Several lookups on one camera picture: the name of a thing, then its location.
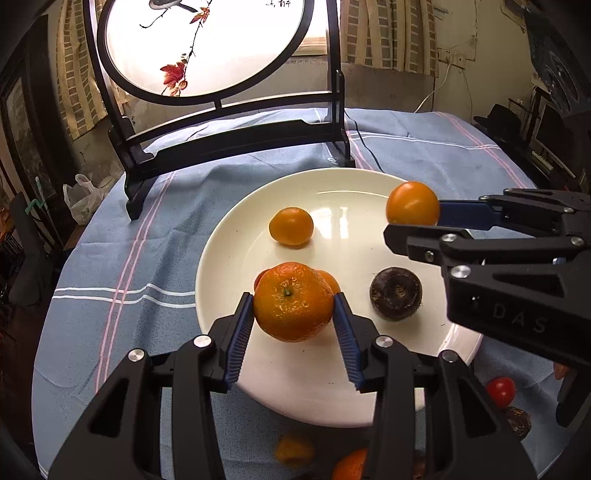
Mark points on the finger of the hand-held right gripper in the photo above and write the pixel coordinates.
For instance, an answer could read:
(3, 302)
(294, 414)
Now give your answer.
(415, 241)
(461, 214)

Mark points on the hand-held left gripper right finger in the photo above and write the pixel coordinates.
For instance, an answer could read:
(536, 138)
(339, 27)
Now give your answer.
(346, 344)

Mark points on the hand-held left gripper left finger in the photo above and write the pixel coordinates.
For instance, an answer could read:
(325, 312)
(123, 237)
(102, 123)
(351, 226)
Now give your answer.
(240, 344)

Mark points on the smooth small orange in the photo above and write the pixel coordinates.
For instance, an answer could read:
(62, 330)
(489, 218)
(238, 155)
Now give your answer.
(412, 203)
(291, 226)
(330, 281)

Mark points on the white round plate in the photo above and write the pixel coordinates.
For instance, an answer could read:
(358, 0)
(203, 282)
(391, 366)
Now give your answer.
(351, 263)

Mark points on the person's right hand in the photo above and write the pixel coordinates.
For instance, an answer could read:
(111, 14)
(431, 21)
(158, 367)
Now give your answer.
(560, 371)

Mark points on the dark wrinkled passion fruit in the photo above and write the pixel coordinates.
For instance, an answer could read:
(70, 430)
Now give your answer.
(517, 423)
(395, 294)

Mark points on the black hat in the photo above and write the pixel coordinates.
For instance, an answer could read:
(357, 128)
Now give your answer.
(501, 120)

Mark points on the blue striped tablecloth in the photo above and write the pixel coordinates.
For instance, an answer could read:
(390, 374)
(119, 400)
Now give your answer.
(138, 240)

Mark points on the checked beige curtain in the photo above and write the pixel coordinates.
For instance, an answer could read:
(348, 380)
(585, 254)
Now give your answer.
(392, 32)
(78, 69)

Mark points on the white plastic bag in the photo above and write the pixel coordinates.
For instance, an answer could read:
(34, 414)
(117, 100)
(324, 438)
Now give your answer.
(83, 201)

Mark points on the round bird painting table screen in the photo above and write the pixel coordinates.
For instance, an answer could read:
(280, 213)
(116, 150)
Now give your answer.
(207, 46)

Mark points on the dark framed painting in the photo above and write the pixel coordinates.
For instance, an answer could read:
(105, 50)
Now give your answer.
(23, 134)

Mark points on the white wall socket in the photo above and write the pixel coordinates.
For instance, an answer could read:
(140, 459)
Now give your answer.
(450, 57)

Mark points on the dark patterned wall hanging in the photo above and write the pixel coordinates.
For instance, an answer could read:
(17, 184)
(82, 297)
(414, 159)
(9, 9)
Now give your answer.
(558, 55)

